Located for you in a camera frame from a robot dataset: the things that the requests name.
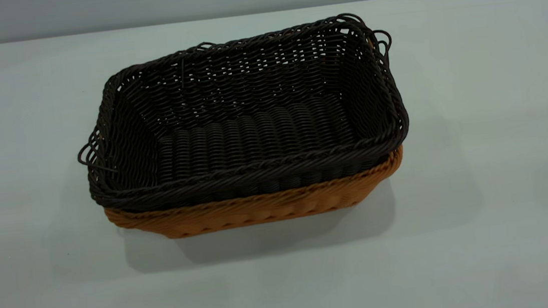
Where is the dark brown wicker basket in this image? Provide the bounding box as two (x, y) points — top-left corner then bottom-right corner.
(66, 8), (415, 219)

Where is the orange-brown wicker basket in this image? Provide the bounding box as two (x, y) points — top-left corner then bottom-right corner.
(100, 144), (410, 245)

